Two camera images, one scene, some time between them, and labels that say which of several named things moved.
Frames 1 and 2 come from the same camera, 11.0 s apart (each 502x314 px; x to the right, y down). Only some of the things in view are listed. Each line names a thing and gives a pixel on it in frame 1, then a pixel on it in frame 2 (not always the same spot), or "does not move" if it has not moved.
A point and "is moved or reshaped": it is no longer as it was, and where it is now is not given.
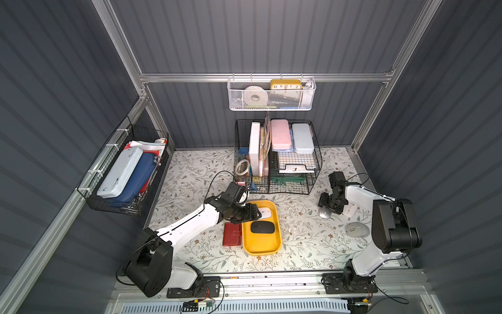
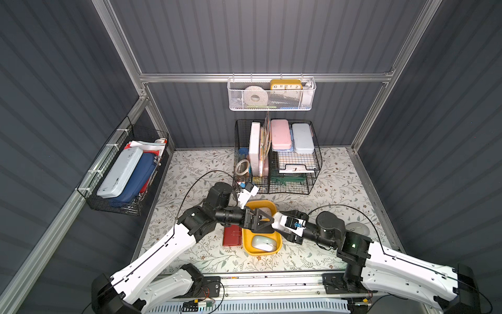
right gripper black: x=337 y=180 → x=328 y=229
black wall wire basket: x=120 y=180 does not move
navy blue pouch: x=142 y=174 does not move
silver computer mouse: x=324 y=212 is moved or reshaped
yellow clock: x=285 y=84 does not move
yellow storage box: x=257 y=244 does not move
